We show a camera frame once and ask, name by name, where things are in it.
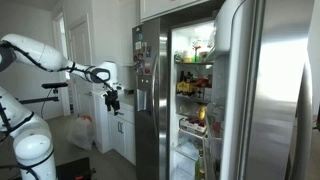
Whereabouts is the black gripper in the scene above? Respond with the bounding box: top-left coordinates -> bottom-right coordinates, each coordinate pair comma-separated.
104,90 -> 120,116

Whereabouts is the black robot base box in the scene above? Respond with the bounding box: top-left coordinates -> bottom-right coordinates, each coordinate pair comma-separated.
56,157 -> 96,180

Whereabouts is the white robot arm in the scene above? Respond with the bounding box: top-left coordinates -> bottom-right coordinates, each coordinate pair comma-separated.
0,34 -> 120,180

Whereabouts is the stainless steel fridge left door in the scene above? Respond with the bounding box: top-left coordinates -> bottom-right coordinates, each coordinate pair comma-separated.
132,18 -> 169,180

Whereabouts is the stainless steel fridge door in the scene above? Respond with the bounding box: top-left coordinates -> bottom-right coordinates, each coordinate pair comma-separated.
132,18 -> 169,180
211,0 -> 315,180

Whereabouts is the stainless steel fridge right door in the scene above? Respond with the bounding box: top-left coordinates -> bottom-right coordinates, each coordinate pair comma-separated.
211,0 -> 315,180

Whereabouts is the white kitchen base cabinet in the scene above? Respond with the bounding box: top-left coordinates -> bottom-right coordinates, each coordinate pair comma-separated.
93,91 -> 136,164

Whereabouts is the white plastic trash bag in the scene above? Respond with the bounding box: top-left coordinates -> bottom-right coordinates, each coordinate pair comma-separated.
67,116 -> 93,150

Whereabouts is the yellow carton with bottles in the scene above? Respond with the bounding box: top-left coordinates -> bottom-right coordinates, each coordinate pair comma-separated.
176,71 -> 195,95

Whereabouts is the white interior door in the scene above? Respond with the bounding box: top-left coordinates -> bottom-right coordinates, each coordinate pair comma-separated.
69,21 -> 92,116

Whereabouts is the red fruit box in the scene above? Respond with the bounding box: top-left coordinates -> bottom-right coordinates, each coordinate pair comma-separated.
179,118 -> 207,136

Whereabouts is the yellow food item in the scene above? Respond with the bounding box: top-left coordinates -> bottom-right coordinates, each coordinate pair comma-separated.
198,105 -> 207,120

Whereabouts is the white upper cabinet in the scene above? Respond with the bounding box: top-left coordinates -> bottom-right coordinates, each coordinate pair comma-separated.
139,0 -> 216,22

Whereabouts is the green bottle in door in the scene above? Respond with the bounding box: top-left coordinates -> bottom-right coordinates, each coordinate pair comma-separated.
195,149 -> 205,180

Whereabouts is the black camera stand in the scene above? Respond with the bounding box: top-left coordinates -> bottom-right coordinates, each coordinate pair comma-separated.
15,82 -> 69,105

